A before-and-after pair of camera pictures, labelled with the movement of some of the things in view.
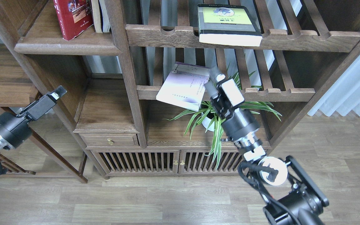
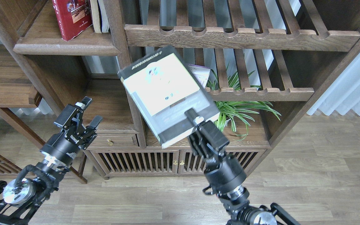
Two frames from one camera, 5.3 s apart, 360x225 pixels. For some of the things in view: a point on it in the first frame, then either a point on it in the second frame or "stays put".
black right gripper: (237, 124) -> (222, 172)
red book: (73, 16) stays put
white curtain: (358, 88) stays put
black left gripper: (12, 130) -> (64, 146)
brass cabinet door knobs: (176, 162) stays put
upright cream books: (97, 17) stays put
